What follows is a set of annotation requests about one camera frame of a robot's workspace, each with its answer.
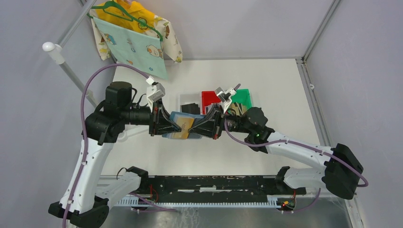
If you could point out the white magnetic stripe cards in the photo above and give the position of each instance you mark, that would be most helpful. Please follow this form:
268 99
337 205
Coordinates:
207 109

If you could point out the mint cartoon cloth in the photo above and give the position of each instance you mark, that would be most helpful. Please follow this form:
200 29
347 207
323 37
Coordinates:
135 49

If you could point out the gold cards in green bin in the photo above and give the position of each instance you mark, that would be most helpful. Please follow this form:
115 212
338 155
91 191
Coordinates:
237 110

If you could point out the white clothes rack stand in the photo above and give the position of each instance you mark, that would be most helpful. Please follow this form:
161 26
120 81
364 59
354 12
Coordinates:
54 52

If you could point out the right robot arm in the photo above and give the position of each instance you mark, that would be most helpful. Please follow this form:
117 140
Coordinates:
334 168

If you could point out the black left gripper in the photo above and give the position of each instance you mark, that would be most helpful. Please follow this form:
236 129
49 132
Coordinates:
161 127

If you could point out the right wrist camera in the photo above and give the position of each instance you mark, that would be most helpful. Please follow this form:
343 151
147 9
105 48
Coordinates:
225 97

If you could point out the white toothed cable duct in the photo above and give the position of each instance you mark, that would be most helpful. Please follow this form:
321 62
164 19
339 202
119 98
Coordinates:
132 201

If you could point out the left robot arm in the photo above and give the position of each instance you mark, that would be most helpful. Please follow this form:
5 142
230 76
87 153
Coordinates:
83 204

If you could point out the green clothes hanger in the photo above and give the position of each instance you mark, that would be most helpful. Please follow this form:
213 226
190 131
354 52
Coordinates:
126 16

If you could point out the black VIP cards stack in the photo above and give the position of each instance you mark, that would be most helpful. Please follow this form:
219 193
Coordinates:
192 108

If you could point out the blue leather card holder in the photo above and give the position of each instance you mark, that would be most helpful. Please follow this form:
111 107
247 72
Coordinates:
175 115

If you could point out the green plastic bin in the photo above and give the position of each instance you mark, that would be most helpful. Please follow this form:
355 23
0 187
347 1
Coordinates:
243 97

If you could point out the red plastic bin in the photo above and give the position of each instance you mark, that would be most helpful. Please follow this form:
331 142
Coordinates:
208 98

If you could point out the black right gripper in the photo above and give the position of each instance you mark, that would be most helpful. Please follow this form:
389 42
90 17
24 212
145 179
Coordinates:
210 129

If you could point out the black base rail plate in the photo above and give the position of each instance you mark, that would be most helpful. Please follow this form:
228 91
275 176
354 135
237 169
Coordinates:
214 189

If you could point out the yellow patterned child shirt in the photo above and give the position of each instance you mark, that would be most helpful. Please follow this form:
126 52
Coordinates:
170 45

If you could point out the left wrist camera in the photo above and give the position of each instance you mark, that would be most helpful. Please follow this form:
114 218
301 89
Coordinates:
154 92

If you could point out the white plastic bin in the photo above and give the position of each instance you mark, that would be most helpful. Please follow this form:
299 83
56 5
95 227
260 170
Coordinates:
187 98

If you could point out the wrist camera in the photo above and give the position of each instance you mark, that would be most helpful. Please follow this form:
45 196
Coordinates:
154 92
225 97

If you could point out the gold card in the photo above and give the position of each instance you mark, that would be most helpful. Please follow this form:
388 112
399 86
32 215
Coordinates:
185 123
180 135

